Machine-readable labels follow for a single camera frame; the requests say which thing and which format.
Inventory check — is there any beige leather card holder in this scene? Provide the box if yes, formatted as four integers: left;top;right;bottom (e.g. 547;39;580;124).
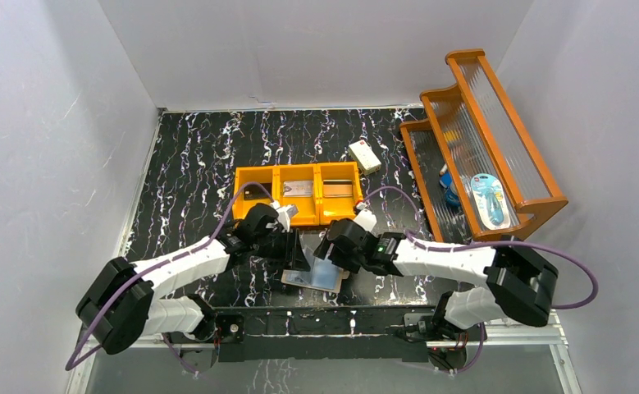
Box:
281;247;350;293

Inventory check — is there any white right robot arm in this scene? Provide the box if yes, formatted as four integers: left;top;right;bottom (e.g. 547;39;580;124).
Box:
314;218;559;332

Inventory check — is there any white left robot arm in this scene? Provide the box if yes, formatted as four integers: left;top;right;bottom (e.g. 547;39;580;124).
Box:
76;202;309;355

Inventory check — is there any black VIP card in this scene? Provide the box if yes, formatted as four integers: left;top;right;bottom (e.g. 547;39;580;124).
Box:
243;182;272;200

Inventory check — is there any silver card in bin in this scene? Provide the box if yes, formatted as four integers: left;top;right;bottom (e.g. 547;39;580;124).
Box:
322;179;354;198

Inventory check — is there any white card stack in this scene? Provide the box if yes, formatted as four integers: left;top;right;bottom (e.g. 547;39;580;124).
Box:
281;180;314;198

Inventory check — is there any yellow bin left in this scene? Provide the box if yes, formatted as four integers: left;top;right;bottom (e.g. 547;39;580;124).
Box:
231;166;280;219

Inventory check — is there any yellow bin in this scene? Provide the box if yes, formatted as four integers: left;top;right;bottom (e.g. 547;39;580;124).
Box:
231;166;280;219
279;164;320;227
317;162;363;225

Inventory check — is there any yellow bin right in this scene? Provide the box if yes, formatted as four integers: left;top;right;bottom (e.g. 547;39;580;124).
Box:
317;162;363;225

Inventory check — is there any yellow bin middle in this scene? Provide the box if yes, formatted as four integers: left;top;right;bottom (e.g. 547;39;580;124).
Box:
279;164;320;227

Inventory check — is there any small white box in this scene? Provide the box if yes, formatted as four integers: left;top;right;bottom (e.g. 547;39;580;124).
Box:
348;140;381;175

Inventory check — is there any blue item on shelf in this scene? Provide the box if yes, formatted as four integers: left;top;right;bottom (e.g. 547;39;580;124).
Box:
439;164;461;208

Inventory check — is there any orange wooden display shelf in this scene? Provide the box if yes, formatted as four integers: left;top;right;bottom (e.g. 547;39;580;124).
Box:
399;48;568;243

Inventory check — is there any blue packaged item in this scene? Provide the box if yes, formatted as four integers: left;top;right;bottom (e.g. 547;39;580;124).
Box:
470;173;511;231

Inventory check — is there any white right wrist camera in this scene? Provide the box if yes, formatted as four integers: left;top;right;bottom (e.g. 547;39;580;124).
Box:
353;202;377;232

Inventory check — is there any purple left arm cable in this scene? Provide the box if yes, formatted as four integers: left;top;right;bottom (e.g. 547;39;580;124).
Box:
64;181;276;376

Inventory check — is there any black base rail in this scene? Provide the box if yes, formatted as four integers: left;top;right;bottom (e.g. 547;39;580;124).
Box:
210;304;489;364

